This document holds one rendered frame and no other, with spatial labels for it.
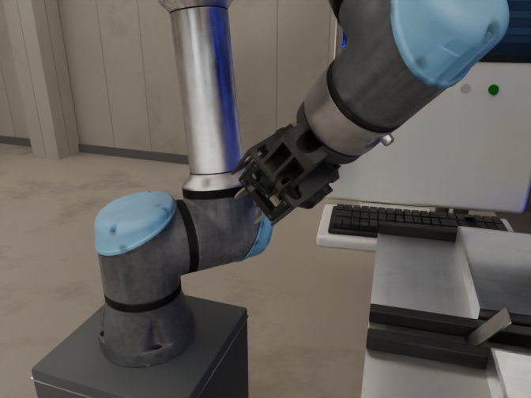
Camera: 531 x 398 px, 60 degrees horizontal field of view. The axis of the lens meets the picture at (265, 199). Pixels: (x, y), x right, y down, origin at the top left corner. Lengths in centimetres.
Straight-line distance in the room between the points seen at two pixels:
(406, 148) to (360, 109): 87
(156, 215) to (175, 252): 6
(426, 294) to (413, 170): 54
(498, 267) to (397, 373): 34
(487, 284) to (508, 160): 51
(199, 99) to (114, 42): 370
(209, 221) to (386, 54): 43
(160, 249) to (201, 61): 27
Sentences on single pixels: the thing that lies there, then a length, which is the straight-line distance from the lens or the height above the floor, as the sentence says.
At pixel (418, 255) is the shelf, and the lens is 86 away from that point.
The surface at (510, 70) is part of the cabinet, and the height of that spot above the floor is 115.
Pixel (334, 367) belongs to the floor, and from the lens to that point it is 192.
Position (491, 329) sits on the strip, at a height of 92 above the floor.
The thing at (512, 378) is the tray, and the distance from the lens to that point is 64.
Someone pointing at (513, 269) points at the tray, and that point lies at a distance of 87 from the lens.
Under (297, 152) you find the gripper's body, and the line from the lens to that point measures 39.
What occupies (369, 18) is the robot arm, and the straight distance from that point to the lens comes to 34.
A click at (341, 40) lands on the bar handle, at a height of 122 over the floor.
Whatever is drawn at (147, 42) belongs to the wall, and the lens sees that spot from 419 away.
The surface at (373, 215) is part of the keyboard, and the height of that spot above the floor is 83.
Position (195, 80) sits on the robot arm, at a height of 118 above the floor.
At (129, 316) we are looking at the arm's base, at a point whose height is 87.
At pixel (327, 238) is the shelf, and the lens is 106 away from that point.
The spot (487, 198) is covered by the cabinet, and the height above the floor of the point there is 84.
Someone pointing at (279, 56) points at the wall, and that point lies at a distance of 370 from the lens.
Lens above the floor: 128
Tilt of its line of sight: 22 degrees down
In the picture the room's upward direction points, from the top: straight up
